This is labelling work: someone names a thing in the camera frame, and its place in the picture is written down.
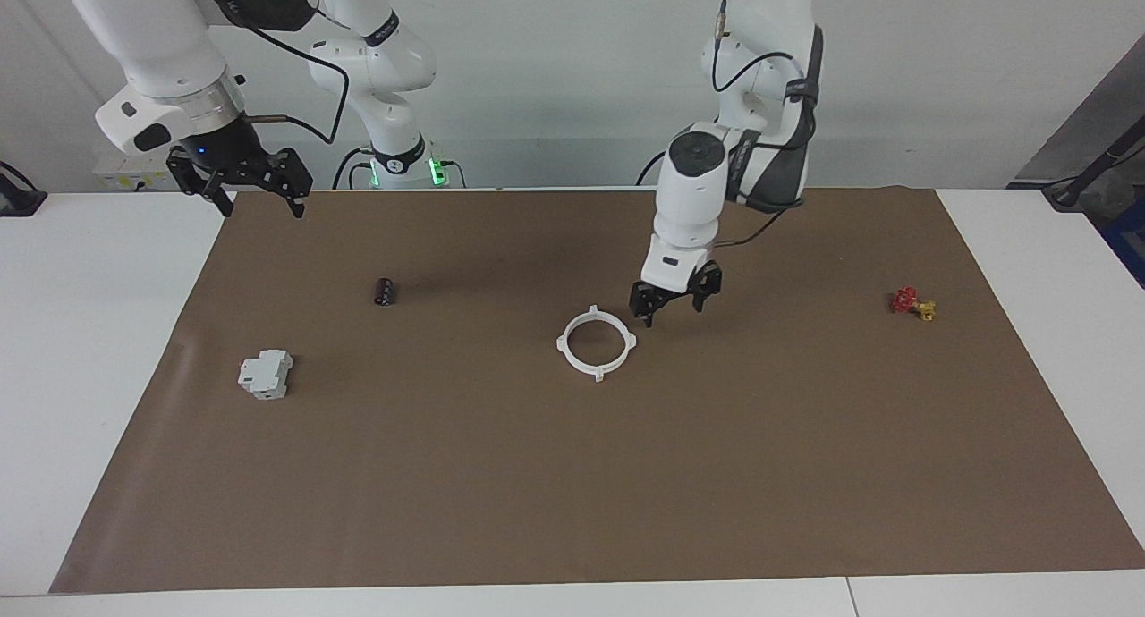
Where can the black stand base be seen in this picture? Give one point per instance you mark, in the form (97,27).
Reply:
(18,201)

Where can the white circuit breaker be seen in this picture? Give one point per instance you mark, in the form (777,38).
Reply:
(266,374)

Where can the black tripod leg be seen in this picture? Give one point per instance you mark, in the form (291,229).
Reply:
(1064,192)

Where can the black cylindrical capacitor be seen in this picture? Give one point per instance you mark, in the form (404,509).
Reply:
(385,292)

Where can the white box behind table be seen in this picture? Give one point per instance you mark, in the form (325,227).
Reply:
(121,181)

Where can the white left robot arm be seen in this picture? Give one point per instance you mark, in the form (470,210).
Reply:
(689,197)

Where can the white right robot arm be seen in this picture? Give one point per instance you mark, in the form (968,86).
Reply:
(161,45)

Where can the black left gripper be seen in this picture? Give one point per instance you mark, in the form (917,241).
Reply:
(680,291)

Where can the brown table mat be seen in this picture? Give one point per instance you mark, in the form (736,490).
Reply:
(572,474)

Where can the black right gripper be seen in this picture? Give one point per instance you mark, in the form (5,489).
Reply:
(233,152)

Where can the blue crate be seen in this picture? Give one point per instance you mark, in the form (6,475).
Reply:
(1132,241)

